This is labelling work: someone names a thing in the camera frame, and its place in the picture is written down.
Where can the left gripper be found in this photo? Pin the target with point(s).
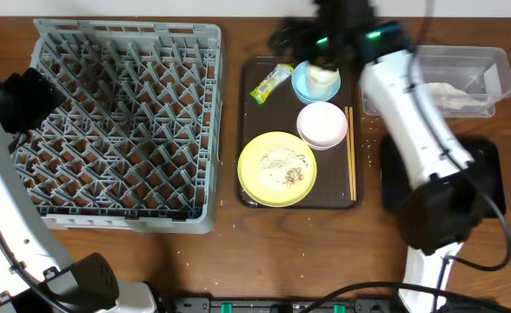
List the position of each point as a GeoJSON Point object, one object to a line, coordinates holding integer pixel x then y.
{"type": "Point", "coordinates": [38, 96]}

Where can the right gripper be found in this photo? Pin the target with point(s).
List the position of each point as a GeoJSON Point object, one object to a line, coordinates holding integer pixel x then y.
{"type": "Point", "coordinates": [325, 56]}

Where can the green yellow snack wrapper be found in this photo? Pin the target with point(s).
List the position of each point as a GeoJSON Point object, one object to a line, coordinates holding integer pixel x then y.
{"type": "Point", "coordinates": [277, 76]}

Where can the pink bowl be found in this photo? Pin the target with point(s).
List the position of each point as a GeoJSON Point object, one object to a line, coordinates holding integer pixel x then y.
{"type": "Point", "coordinates": [321, 125]}

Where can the white paper napkin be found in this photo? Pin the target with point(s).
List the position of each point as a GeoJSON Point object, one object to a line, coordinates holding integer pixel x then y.
{"type": "Point", "coordinates": [447, 97]}

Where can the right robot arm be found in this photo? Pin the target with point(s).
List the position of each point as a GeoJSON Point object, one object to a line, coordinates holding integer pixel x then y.
{"type": "Point", "coordinates": [447, 199]}

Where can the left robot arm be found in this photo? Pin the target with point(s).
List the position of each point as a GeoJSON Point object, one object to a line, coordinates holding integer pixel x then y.
{"type": "Point", "coordinates": [37, 274]}

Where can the grey plastic dishwasher rack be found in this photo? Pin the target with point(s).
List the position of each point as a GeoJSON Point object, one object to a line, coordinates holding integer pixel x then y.
{"type": "Point", "coordinates": [135, 144]}

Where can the clear plastic waste bin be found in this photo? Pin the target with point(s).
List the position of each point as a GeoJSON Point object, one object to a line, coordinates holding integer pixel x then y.
{"type": "Point", "coordinates": [482, 72]}

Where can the white cup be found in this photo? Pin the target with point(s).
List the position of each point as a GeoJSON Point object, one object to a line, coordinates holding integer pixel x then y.
{"type": "Point", "coordinates": [320, 81]}

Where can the light blue saucer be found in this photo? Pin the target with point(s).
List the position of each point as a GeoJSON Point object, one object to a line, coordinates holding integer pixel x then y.
{"type": "Point", "coordinates": [300, 83]}

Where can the dark brown serving tray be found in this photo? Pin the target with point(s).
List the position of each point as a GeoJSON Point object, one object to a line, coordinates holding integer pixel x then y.
{"type": "Point", "coordinates": [279, 113]}

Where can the left wooden chopstick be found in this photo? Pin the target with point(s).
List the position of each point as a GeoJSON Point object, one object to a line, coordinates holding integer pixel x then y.
{"type": "Point", "coordinates": [349, 155]}

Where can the wooden chopstick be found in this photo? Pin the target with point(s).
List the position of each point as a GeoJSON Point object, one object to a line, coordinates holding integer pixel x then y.
{"type": "Point", "coordinates": [349, 155]}
{"type": "Point", "coordinates": [352, 150]}

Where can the right wooden chopstick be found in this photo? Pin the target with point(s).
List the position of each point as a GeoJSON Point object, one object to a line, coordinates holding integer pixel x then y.
{"type": "Point", "coordinates": [352, 150]}

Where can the yellow plate with leftovers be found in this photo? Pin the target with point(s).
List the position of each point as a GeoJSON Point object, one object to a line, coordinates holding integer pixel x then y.
{"type": "Point", "coordinates": [277, 169]}

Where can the black plastic tray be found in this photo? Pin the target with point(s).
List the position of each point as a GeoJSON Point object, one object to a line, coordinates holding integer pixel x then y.
{"type": "Point", "coordinates": [396, 188]}

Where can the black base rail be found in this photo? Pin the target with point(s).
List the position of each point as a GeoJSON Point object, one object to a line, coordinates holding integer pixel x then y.
{"type": "Point", "coordinates": [205, 305]}

